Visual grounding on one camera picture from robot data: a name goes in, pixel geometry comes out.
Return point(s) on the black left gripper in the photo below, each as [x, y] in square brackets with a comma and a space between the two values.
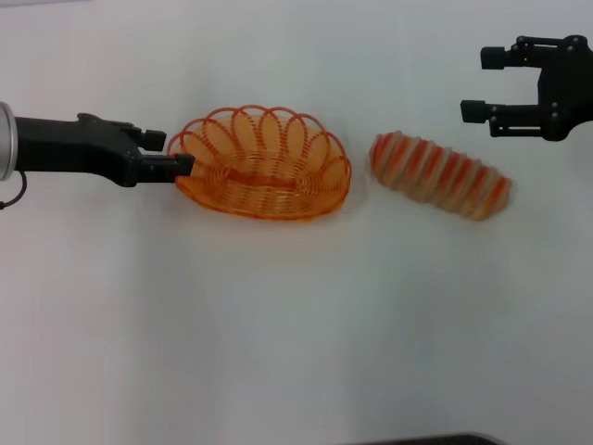
[74, 146]

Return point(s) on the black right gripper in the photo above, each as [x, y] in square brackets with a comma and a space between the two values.
[570, 88]

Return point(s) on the orange plastic woven basket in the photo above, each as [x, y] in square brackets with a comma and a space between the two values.
[259, 190]

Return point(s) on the long orange striped bread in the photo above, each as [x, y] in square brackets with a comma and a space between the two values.
[417, 169]

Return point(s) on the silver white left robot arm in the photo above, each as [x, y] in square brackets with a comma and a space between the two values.
[5, 139]

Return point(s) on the dark rounded robot base edge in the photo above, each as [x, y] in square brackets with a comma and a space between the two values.
[440, 440]

